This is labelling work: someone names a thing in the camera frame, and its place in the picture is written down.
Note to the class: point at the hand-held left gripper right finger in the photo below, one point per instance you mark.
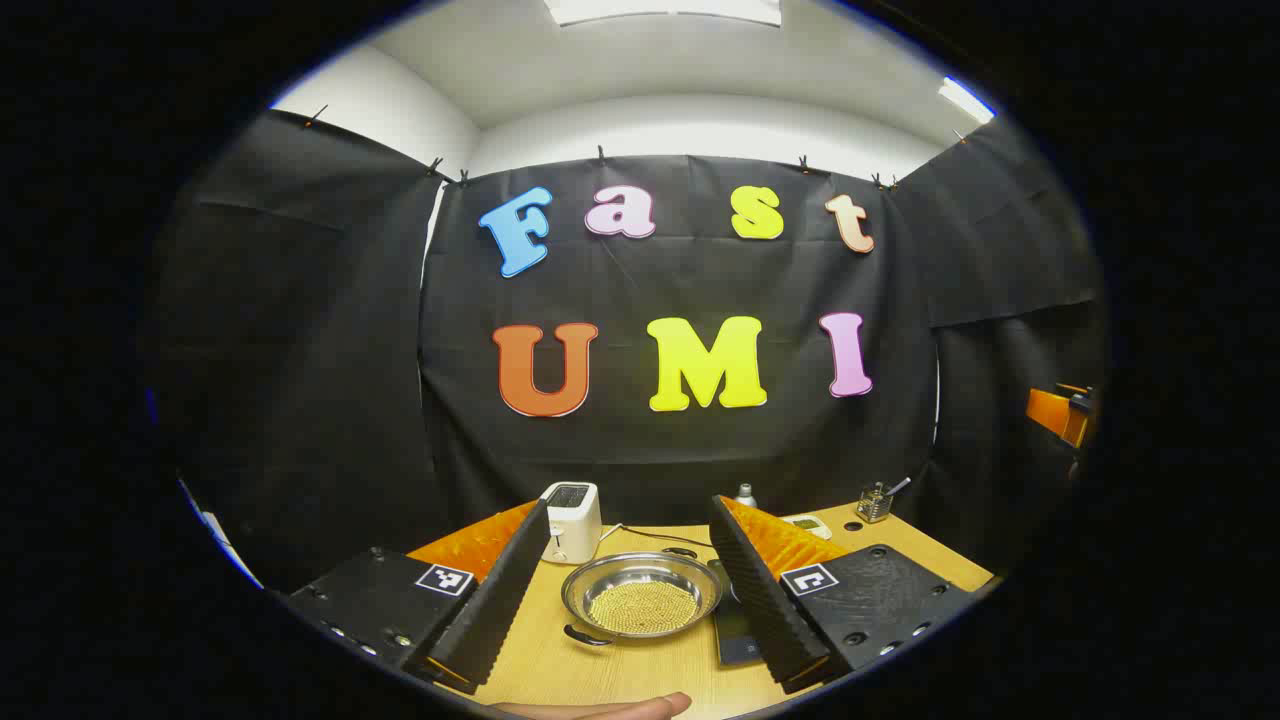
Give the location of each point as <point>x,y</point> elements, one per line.
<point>760,590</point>

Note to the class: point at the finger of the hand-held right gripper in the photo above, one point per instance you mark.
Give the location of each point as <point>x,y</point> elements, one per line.
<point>1055,412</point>

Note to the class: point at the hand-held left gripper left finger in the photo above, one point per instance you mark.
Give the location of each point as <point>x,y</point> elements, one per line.
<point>500,600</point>

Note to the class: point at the pile of soybeans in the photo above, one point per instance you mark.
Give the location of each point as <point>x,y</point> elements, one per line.
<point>643,607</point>

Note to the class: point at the stainless steel pot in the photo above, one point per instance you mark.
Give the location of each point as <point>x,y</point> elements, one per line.
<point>640,568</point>

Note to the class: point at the small silver bottle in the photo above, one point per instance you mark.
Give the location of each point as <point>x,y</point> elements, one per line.
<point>746,496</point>

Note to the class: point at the white toaster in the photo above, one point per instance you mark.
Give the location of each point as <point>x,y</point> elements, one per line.
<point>575,520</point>

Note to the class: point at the metal utensil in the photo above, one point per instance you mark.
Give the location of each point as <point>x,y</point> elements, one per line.
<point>899,487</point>

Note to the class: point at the small ceiling light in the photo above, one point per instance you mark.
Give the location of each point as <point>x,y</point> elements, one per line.
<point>965,98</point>

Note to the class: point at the large ceiling light panel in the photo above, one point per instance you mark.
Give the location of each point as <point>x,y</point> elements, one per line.
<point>660,10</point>

